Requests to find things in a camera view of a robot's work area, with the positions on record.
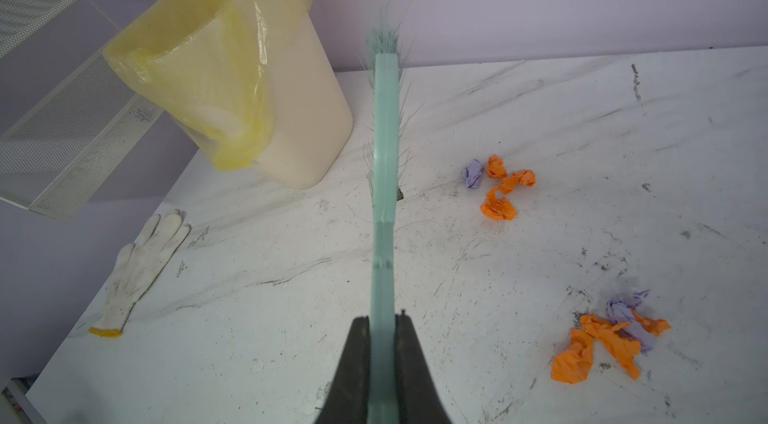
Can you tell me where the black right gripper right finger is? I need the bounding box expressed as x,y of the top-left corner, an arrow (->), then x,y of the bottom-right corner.
394,311 -> 451,424

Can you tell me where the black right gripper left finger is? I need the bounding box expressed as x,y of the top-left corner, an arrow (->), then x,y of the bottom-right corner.
315,316 -> 371,424

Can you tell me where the green hand brush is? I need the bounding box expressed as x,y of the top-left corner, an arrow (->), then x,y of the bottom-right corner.
366,22 -> 402,423

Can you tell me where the orange purple scraps back cluster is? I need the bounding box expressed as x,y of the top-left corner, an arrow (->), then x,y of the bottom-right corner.
462,155 -> 537,221

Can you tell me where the orange purple scraps cluster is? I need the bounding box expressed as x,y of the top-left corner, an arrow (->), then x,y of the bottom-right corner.
462,155 -> 537,221
550,290 -> 672,385

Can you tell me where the orange purple scraps right cluster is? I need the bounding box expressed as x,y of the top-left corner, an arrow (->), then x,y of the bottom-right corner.
550,290 -> 672,385

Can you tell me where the white cotton work glove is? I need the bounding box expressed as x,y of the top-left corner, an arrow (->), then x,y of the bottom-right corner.
89,209 -> 191,338

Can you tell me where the cream trash bin yellow liner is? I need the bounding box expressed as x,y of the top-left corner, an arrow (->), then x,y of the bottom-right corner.
103,0 -> 353,189

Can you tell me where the white mesh shelf lower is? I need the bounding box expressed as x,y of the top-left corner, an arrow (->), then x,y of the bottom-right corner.
1,54 -> 163,221

